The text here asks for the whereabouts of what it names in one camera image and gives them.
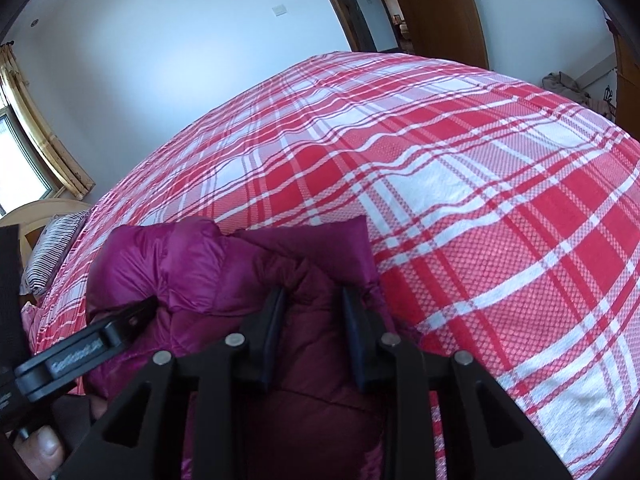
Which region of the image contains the red white plaid bedspread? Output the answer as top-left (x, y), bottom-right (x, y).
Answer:
top-left (30, 50), bottom-right (640, 480)

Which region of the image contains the yellow curtain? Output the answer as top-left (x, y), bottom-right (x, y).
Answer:
top-left (0, 42), bottom-right (96, 197)

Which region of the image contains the wooden wardrobe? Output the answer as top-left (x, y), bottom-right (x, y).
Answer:
top-left (612, 25), bottom-right (640, 142)

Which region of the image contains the wooden headboard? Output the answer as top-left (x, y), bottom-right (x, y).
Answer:
top-left (0, 199), bottom-right (88, 253)

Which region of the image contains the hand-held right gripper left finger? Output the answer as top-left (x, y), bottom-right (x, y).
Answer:
top-left (57, 287), bottom-right (288, 480)

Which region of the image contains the window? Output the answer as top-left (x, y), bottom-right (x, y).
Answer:
top-left (0, 107), bottom-right (55, 216)

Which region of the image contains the pink quilt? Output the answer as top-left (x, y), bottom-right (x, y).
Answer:
top-left (20, 302), bottom-right (47, 357)

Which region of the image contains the beige clothes pile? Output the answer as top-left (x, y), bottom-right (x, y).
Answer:
top-left (540, 71), bottom-right (594, 97)

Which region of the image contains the magenta down jacket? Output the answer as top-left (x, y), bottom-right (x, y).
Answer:
top-left (82, 215), bottom-right (436, 480)

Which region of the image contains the dark door frame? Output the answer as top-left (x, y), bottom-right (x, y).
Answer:
top-left (309, 0), bottom-right (377, 54)

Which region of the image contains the person's left hand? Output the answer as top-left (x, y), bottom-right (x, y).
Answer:
top-left (10, 395), bottom-right (98, 476)

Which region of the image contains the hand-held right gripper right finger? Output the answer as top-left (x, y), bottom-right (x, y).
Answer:
top-left (340, 285), bottom-right (572, 480)

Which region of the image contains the striped pillow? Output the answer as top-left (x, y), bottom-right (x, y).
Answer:
top-left (22, 210), bottom-right (92, 297)

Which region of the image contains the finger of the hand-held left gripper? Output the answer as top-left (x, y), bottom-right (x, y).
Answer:
top-left (14, 297), bottom-right (157, 403)

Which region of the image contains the brown wooden door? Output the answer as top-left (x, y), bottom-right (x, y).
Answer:
top-left (379, 0), bottom-right (489, 70)

